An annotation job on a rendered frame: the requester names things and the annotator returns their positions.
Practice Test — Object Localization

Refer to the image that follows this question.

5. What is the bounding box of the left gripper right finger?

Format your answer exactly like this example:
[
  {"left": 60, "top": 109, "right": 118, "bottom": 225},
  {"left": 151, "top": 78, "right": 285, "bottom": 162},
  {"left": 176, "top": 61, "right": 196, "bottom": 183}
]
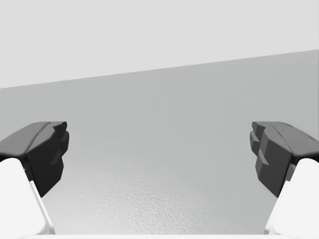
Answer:
[{"left": 249, "top": 121, "right": 319, "bottom": 236}]

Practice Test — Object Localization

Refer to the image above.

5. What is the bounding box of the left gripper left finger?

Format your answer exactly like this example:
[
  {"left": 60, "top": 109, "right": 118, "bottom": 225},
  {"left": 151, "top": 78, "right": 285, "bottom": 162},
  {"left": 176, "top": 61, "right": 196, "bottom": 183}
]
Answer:
[{"left": 0, "top": 121, "right": 70, "bottom": 236}]

